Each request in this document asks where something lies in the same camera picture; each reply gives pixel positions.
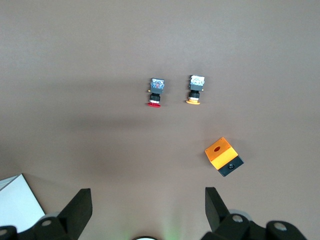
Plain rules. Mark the grey-framed white drawer cabinet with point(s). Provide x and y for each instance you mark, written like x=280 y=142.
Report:
x=17 y=200

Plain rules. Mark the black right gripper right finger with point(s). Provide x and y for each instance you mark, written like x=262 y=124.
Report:
x=217 y=217

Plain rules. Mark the orange mushroom push button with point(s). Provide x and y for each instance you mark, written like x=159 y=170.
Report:
x=195 y=86

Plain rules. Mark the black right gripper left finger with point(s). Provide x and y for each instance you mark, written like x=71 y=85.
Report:
x=75 y=215

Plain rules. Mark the red mushroom push button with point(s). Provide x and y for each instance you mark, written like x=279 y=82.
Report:
x=156 y=87

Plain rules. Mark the orange and black button enclosure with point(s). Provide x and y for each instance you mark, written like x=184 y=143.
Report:
x=222 y=156

